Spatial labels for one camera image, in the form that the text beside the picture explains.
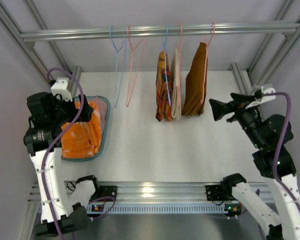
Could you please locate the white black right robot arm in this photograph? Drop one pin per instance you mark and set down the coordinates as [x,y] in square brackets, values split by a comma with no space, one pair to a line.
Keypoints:
[272,160]

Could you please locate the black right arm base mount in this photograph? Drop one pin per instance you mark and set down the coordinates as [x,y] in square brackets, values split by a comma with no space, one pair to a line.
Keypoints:
[215,193]

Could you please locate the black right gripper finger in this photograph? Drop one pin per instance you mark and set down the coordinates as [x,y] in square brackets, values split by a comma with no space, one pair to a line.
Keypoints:
[220,109]
[242,98]

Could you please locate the teal plastic basket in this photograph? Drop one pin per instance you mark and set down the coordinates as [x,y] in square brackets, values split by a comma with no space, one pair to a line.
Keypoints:
[102,145]

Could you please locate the blue wire hanger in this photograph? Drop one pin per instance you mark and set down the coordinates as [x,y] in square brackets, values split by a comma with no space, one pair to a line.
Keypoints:
[164,46]
[118,80]

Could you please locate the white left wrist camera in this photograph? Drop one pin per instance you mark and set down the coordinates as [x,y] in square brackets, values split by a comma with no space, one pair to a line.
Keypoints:
[62,87]

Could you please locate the aluminium frame strut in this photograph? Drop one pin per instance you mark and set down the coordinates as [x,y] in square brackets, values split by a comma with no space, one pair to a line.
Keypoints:
[28,48]
[273,51]

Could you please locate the pink trousers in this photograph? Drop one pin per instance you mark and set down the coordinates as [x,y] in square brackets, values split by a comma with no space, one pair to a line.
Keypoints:
[102,109]

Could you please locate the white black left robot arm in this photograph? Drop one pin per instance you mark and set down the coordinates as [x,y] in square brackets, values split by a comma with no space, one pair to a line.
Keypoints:
[60,128]

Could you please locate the grey slotted cable duct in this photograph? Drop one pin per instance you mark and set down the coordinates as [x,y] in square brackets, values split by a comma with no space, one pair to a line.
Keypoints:
[168,208]

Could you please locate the orange white tie-dye trousers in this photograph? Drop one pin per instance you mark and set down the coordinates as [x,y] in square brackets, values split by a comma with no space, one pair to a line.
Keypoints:
[83,139]

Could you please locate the orange brown patterned trousers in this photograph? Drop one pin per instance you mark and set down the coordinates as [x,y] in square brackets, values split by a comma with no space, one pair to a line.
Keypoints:
[163,110]

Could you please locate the aluminium hanging rail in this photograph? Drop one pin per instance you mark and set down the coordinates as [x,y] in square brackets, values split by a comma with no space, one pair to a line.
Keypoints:
[51,35]

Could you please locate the beige trousers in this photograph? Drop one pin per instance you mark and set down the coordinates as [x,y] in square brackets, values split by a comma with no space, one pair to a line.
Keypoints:
[175,111]

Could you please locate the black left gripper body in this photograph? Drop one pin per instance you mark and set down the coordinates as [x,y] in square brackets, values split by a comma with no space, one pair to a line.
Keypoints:
[71,108]

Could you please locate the aluminium right frame strut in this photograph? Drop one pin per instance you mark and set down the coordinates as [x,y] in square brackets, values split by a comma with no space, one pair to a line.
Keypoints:
[273,51]

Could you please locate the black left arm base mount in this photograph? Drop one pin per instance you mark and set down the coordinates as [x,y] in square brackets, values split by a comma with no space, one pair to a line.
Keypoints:
[107,191]

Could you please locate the aluminium left frame strut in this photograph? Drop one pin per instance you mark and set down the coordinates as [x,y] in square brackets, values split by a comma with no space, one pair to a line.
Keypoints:
[28,48]

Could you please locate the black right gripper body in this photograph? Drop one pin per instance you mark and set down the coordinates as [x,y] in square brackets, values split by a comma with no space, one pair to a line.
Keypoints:
[234,110]

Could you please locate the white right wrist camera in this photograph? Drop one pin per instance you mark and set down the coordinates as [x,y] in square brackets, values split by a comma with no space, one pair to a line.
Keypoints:
[262,94]

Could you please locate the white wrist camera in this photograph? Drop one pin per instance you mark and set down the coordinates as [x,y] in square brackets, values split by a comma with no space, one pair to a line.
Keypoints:
[62,87]
[262,94]

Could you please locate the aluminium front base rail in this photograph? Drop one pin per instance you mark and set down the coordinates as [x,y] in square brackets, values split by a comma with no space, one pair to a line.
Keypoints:
[161,192]

